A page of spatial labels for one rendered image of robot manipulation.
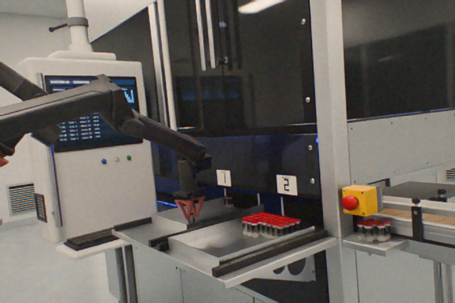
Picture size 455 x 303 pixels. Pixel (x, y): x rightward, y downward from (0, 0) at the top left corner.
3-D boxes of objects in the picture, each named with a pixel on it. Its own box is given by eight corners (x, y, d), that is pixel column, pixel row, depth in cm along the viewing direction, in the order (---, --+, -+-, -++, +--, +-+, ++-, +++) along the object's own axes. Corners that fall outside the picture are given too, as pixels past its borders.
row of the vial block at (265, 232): (248, 229, 128) (246, 215, 128) (287, 240, 114) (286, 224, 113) (242, 230, 127) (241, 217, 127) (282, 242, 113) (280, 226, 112)
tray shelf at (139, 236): (217, 207, 174) (217, 203, 174) (353, 238, 118) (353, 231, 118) (112, 234, 146) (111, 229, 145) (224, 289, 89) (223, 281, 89)
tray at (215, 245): (256, 223, 136) (256, 213, 135) (315, 237, 115) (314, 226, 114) (168, 249, 116) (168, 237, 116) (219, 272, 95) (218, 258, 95)
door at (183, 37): (169, 132, 187) (156, 3, 181) (228, 128, 149) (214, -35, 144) (168, 132, 186) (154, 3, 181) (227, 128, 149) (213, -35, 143)
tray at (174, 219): (223, 205, 170) (223, 197, 169) (264, 213, 149) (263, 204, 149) (152, 222, 150) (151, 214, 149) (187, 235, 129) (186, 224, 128)
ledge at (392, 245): (372, 234, 120) (371, 228, 119) (414, 243, 109) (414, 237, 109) (342, 246, 111) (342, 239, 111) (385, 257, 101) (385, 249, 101)
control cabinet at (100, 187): (141, 212, 207) (124, 60, 199) (160, 217, 192) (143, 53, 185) (36, 238, 174) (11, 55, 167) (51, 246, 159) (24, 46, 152)
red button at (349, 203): (349, 207, 108) (348, 193, 108) (362, 210, 105) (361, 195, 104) (340, 210, 106) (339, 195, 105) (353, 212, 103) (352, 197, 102)
